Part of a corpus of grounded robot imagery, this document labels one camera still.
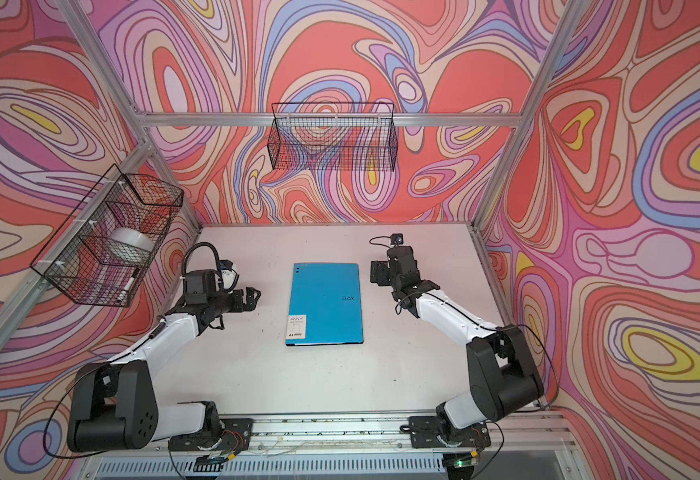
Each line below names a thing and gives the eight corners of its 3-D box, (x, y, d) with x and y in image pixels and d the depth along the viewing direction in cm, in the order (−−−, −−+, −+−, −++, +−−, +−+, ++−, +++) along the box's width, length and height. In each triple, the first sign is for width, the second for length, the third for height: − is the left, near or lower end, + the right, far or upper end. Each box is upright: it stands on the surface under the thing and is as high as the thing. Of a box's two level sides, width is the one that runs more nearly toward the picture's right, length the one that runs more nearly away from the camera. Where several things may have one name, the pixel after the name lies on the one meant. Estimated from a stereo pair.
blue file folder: (282, 346, 91) (279, 341, 88) (294, 269, 110) (292, 263, 107) (362, 346, 91) (362, 341, 88) (360, 269, 110) (361, 263, 107)
